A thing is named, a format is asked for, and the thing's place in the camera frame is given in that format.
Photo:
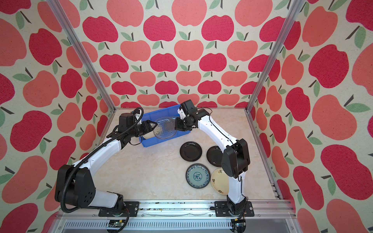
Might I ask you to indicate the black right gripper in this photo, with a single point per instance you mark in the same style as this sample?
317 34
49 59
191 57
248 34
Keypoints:
177 126

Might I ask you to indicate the aluminium frame post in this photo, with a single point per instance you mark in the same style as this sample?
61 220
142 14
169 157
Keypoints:
278 45
63 20

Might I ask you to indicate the aluminium frame post left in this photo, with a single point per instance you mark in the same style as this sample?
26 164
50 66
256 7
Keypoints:
63 20

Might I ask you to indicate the blue plastic bin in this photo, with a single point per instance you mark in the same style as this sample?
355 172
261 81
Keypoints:
154 116

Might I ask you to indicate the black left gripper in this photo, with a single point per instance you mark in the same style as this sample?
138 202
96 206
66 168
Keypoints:
149 128

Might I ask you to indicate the aluminium frame post right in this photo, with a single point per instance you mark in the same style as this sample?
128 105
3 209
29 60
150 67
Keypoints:
278 45

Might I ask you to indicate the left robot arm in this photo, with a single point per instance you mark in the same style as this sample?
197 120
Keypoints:
75 188

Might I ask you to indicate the blue patterned plate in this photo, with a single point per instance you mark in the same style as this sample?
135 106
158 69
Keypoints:
198 176

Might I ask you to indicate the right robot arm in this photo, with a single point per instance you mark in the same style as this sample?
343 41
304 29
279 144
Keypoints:
235 153

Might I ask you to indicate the cream yellow plate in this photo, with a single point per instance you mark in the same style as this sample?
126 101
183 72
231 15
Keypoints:
220 181

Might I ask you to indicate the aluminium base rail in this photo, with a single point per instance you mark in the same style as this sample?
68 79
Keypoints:
181 216

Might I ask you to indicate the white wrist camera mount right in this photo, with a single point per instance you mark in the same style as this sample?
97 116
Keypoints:
182 113

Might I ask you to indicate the smoky glass plate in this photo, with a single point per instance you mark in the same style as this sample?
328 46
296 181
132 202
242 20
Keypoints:
165 128

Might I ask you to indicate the black plate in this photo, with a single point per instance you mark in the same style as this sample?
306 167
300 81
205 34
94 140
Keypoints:
190 151
214 156

